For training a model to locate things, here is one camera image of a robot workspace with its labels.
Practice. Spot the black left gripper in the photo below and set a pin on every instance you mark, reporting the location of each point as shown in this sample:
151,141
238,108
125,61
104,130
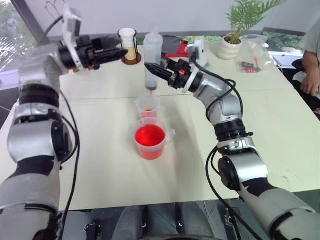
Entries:
86,53

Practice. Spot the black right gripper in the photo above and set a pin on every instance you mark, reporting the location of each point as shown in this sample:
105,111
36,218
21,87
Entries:
178,73

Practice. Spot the large clear plastic syringe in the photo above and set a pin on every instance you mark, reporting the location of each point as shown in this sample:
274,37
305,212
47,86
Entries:
152,47

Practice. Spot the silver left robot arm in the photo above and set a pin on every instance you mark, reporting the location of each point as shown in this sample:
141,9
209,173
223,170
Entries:
32,140

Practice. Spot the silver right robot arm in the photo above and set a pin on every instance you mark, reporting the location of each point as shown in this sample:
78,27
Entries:
250,165

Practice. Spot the small clear measuring cup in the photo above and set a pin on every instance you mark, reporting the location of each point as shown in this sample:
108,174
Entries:
148,106

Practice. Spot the large cup with red liquid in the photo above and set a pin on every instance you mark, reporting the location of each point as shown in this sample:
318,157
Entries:
150,140

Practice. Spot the bystander bare hand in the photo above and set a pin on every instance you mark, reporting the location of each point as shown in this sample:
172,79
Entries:
310,85

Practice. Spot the red and black package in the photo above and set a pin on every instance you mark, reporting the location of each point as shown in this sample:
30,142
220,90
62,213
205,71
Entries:
176,48

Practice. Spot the green patterned packet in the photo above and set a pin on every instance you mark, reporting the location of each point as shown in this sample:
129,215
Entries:
212,38

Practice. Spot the green plant in white pot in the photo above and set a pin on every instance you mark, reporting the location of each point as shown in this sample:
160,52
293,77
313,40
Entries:
235,42

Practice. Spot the small red black parts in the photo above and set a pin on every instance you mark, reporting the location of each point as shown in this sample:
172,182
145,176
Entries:
247,67

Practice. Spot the clear plastic zip bag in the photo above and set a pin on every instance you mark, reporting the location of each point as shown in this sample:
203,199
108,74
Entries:
252,53

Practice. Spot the person in white shirt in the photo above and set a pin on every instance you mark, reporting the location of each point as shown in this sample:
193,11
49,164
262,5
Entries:
311,50

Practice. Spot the dark rounded robot leg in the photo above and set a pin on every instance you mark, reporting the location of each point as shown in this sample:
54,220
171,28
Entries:
130,221
193,221

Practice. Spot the sand timer with black frame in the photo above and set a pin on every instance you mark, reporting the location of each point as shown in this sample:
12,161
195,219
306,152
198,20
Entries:
130,47

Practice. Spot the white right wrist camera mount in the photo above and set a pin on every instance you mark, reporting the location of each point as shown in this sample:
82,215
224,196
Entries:
200,51

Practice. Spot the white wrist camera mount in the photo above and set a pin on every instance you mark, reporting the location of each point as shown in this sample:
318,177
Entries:
200,51
72,26

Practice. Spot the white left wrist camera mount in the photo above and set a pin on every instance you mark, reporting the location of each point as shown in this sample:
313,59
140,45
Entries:
72,26

